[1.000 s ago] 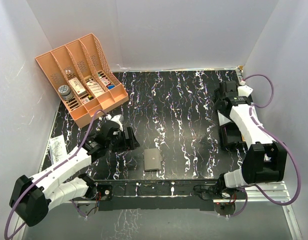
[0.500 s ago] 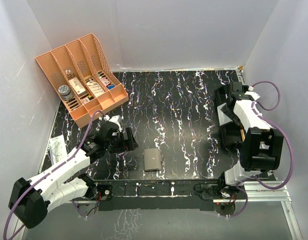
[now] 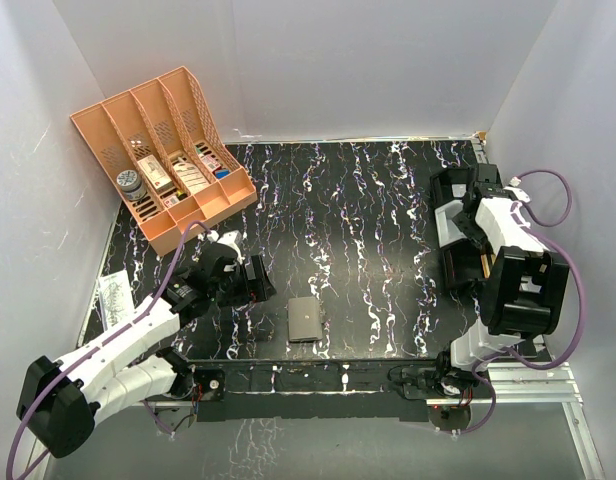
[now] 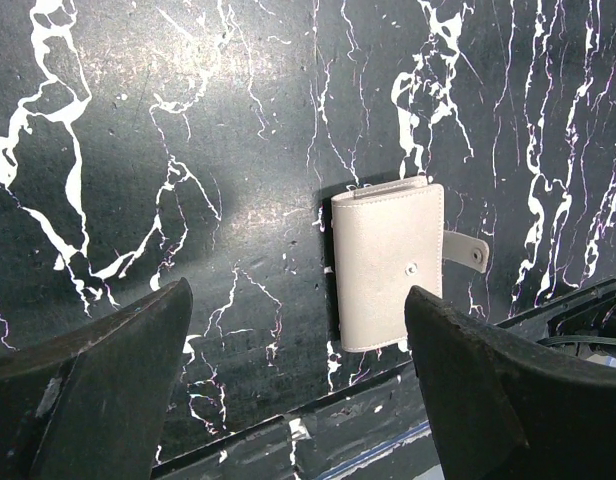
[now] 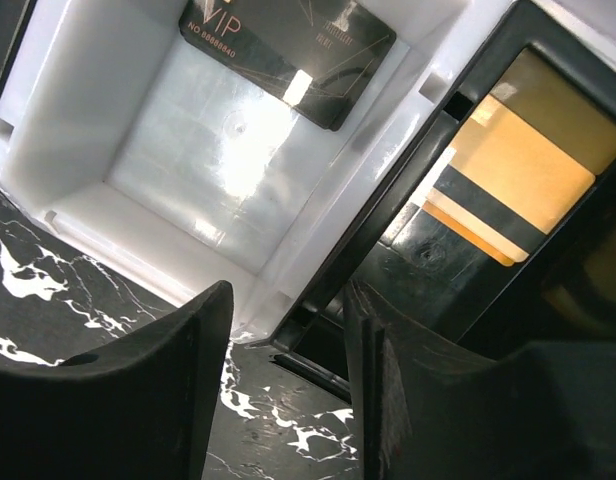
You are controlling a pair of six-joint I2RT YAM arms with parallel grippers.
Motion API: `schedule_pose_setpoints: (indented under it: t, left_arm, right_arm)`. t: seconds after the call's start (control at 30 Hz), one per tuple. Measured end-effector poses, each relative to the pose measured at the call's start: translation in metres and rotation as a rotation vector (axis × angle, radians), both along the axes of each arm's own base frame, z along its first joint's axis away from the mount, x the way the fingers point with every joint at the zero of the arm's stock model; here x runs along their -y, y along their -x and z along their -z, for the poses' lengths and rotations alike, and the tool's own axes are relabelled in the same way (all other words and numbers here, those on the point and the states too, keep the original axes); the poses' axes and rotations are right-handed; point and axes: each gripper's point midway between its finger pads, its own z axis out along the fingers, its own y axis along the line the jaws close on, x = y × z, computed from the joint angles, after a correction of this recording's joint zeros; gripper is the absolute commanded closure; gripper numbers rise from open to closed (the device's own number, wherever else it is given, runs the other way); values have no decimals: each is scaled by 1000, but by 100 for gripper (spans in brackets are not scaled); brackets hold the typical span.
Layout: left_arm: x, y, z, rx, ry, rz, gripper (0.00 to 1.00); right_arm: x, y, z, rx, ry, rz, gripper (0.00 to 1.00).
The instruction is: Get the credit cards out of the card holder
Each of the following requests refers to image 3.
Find grey leather card holder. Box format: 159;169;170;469
287;296;323;343

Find black and white tray set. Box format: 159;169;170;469
430;166;495;290

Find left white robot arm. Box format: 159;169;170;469
16;231;276;458

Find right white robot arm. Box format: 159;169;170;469
430;164;570;397

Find cards in black tray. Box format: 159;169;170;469
451;184;467;199

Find gold card in tray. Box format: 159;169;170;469
480;253;496;279

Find white label cards stack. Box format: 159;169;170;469
170;155;210;195

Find white printed paper sheet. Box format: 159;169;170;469
97;270;134;330

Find small pink white packet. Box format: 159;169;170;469
195;144;223;174

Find white pink box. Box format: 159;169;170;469
137;155;173;193

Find small round patterned tin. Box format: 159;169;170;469
116;169;146;202

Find orange plastic desk organizer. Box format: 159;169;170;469
71;66;257;256

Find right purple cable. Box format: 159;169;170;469
462;169;587;436

